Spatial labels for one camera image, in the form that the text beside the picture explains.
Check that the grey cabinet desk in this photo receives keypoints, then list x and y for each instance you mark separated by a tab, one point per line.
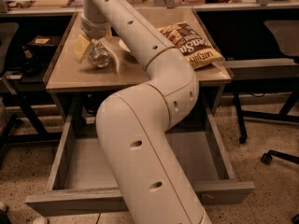
69	75

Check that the brown yellow chip bag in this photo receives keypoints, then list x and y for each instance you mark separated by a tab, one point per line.
197	51

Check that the grey open top drawer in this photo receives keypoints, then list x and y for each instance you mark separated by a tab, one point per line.
81	182

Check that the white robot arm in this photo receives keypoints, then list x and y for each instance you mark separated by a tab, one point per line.
131	123

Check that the black bottle on left shelf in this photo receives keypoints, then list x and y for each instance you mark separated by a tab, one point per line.
32	65

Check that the white gripper with vents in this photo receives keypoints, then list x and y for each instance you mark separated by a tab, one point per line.
94	29

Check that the dark box with label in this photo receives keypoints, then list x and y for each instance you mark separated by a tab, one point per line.
44	42

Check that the white bowl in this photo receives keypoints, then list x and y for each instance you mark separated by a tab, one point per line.
123	46

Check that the black right table leg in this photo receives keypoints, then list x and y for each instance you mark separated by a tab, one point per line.
282	115

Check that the black office chair base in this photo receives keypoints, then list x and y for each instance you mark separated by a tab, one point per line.
266	158

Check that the grey chair at left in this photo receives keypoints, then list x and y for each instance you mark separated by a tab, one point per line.
7	32

